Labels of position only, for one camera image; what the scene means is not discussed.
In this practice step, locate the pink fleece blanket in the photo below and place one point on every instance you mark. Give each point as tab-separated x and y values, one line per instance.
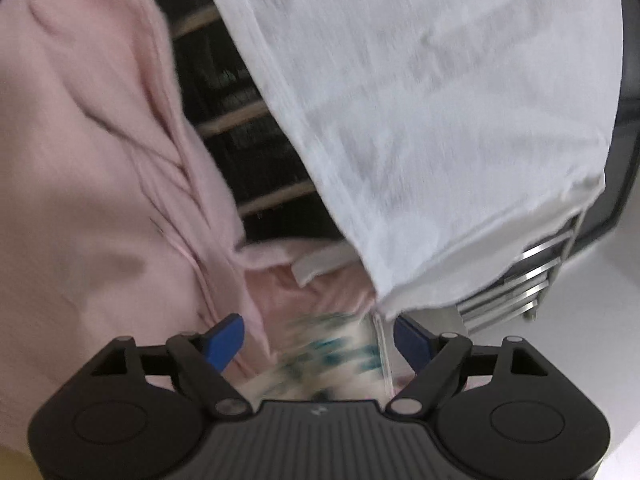
75	185

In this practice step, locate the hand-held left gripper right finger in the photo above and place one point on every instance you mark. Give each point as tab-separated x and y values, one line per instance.
410	342

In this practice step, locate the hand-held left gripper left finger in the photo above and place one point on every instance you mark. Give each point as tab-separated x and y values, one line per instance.
225	340

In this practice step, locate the white green-flowered garment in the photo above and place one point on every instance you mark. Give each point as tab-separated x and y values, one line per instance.
325	355

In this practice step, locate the white hanging cloth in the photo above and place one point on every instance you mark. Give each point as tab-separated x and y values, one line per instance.
425	110

